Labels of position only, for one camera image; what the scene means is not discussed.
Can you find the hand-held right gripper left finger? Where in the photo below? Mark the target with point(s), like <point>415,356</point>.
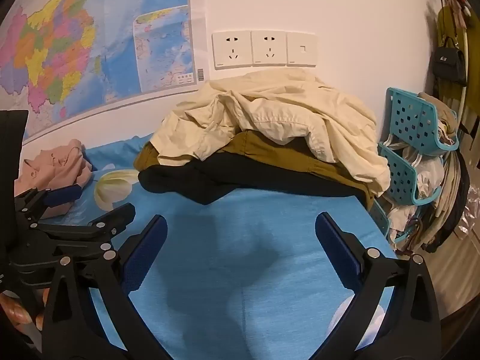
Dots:
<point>146,255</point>

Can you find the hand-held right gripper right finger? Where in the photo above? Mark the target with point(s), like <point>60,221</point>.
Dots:
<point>337,255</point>

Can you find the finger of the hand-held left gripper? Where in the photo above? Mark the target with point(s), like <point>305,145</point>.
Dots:
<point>112,217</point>
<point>65,194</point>

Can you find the cream jacket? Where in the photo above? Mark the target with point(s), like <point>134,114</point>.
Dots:
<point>281,112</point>

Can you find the person's left hand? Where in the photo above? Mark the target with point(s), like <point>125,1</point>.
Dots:
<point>15,311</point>

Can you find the pink garment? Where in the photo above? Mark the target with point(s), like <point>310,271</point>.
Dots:
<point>63,165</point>

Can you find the blue plastic basket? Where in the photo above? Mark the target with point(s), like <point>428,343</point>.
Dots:
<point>412,120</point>
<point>401,176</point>
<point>380,217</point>

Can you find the blue floral bedsheet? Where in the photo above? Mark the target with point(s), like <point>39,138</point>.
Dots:
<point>232,251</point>

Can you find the black garment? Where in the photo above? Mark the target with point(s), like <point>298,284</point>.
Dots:
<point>232,180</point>

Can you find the turquoise plastic baskets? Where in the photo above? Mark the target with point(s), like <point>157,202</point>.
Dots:
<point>446,195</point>

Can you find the olive green garment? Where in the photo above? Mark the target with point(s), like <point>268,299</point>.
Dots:
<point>270,150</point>

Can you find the black handbag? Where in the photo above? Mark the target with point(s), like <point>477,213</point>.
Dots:
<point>448,63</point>

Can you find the colourful wall map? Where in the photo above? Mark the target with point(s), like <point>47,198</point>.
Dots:
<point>93,26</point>

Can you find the white wall socket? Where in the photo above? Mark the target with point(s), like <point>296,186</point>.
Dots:
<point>231,49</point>
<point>269,48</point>

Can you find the white wall switch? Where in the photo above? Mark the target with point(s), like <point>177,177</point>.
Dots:
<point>302,48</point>

